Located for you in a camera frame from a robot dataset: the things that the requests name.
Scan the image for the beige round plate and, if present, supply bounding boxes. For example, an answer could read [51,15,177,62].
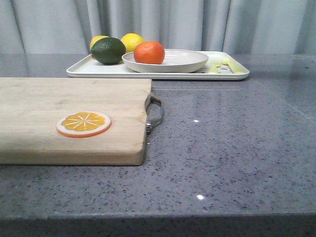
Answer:
[122,49,209,73]

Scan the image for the orange mandarin fruit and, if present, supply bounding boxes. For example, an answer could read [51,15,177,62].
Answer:
[134,41,165,64]

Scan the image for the white bear-print tray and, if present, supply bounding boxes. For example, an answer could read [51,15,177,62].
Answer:
[67,51,250,80]

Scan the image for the orange slice toy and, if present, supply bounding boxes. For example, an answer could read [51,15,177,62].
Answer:
[56,111,112,138]

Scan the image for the yellow plastic knife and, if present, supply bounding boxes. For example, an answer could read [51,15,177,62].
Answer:
[209,60,222,74]

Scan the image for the yellow lemon right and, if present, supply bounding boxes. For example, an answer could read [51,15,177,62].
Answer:
[120,33,145,53]

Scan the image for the yellow lemon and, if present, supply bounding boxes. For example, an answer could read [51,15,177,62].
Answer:
[120,33,145,53]
[89,35,108,49]

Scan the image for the green lime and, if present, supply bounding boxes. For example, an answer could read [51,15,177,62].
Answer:
[91,37,126,65]

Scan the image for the yellow plastic fork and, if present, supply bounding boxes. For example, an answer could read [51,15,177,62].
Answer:
[221,57,245,74]

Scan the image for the yellow lemon left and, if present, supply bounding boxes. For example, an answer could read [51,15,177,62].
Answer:
[89,35,108,49]

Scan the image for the wooden cutting board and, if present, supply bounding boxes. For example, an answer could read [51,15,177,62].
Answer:
[0,78,152,165]

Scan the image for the grey curtain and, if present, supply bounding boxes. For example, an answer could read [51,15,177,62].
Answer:
[0,0,316,55]

